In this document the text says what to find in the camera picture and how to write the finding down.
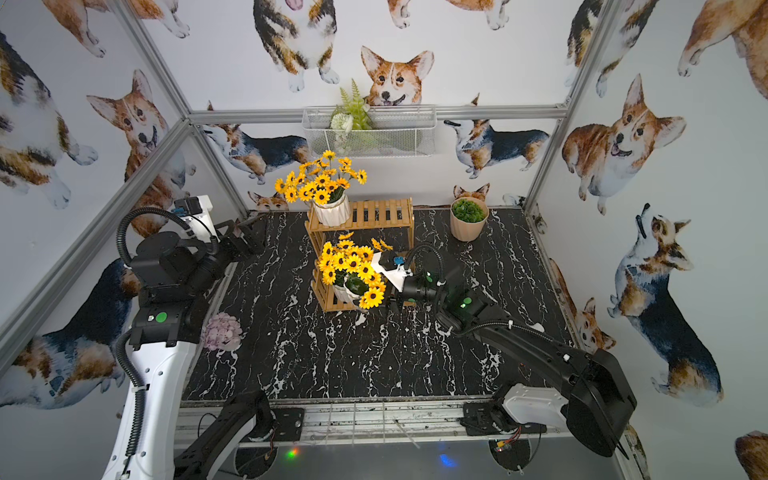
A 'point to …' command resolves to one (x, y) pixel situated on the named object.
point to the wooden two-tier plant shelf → (387, 221)
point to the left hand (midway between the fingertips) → (253, 214)
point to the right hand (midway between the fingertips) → (359, 282)
